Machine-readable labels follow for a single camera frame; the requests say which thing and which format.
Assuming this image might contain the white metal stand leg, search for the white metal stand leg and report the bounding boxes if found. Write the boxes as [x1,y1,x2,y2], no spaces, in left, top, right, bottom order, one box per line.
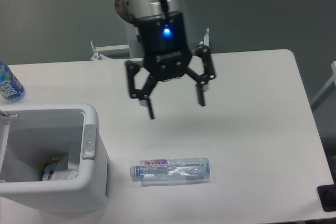
[310,61,335,112]

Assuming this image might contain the black clamp at table edge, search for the black clamp at table edge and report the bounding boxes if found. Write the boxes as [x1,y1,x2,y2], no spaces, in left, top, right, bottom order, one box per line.
[317,184,335,212]

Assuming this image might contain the white paper wrapper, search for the white paper wrapper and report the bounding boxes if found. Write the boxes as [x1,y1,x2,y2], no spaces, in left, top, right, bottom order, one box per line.
[51,152,79,181]

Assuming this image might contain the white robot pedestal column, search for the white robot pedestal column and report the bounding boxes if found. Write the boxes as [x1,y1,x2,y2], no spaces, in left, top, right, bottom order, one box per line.
[114,0,143,58]

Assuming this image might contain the colourful snack package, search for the colourful snack package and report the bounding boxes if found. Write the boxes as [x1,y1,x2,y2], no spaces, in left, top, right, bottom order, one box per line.
[39,157,61,182]

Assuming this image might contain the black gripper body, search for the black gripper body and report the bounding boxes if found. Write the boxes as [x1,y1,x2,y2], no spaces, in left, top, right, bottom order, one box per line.
[137,11,192,81]

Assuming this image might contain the clear plastic bottle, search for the clear plastic bottle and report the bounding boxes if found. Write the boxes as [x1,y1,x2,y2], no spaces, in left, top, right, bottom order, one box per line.
[130,158,211,183]

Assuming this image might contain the white plastic trash can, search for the white plastic trash can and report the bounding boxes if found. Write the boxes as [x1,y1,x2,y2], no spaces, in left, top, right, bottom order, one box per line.
[1,103,109,212]

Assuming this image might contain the blue labelled water bottle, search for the blue labelled water bottle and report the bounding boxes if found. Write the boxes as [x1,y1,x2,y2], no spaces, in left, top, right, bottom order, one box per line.
[1,62,25,102]

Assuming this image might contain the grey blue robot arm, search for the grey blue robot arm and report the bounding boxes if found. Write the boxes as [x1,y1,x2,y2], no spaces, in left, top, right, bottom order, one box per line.
[114,0,216,108]

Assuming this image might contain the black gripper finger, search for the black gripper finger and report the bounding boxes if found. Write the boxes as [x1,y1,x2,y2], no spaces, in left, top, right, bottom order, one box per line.
[185,44,216,106]
[125,60,159,120]

